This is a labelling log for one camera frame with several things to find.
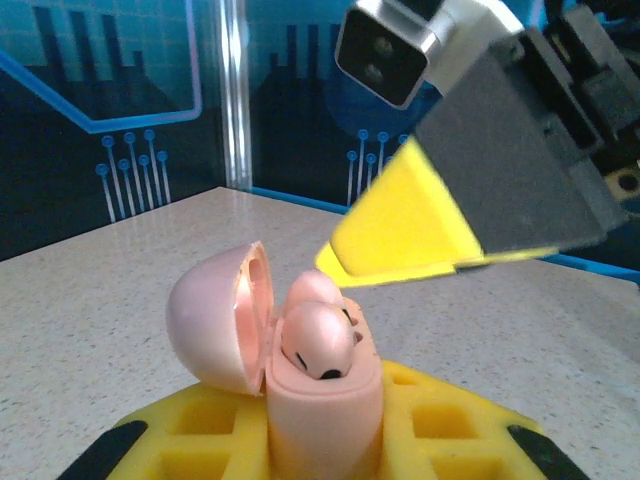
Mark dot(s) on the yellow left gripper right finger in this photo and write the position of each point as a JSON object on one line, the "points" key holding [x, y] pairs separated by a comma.
{"points": [[395, 435]]}

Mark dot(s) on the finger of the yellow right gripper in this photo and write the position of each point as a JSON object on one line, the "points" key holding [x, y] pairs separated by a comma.
{"points": [[400, 220], [380, 281]]}

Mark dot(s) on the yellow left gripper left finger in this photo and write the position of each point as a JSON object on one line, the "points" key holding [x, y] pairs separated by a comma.
{"points": [[250, 430]]}

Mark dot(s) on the pink earbud charging case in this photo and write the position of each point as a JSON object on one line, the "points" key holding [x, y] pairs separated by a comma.
{"points": [[325, 425]]}

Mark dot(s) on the blue circuit print panel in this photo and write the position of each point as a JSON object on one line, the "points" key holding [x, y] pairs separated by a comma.
{"points": [[300, 100], [75, 50]]}

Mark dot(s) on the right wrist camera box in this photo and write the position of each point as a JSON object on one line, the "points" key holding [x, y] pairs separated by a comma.
{"points": [[385, 55]]}

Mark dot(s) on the aluminium frame post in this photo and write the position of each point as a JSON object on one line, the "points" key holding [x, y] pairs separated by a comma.
{"points": [[235, 100]]}

